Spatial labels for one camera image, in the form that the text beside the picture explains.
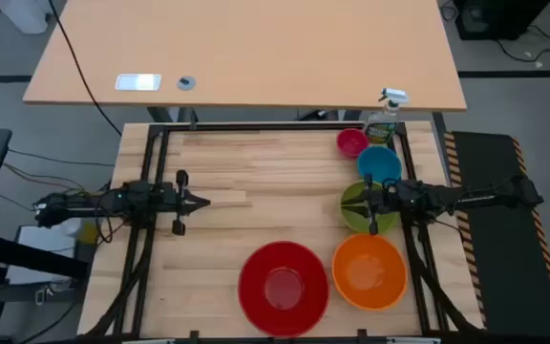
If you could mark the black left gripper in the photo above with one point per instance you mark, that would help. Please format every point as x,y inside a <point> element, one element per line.
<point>170,200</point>

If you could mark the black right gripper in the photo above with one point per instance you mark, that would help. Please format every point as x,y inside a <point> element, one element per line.
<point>385,198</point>

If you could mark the large red bowl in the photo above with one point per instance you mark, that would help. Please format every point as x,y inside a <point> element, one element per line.
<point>283,288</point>

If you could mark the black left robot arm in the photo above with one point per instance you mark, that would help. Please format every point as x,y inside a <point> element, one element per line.
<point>89,203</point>

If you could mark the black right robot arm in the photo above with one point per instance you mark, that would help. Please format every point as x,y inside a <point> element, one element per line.
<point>471,197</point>

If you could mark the green bowl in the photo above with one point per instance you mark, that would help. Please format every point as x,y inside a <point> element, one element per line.
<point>351,222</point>

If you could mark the blue bowl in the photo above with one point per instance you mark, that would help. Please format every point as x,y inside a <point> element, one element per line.
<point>379,162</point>

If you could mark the small pink-red bowl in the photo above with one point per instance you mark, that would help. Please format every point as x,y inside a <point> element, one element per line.
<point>351,142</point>

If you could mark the orange bowl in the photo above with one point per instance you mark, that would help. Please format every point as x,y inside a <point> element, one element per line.
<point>369,272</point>

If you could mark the clear spray bottle green label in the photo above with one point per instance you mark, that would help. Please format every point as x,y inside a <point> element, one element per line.
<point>381,129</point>

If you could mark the yellow container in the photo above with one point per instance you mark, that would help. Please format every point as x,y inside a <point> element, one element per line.
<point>87,232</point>

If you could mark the black mat with hazard stripes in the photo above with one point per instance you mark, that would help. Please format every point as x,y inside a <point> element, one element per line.
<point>499,239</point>

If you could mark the white box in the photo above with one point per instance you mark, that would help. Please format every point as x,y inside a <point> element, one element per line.
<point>41,258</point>

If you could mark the light wooden desk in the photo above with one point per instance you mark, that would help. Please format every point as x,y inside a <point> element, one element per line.
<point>265,48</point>

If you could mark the black equipment box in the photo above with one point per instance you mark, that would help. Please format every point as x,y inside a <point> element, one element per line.
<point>499,19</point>

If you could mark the black metal table frame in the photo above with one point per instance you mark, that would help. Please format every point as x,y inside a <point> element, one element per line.
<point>157,143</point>

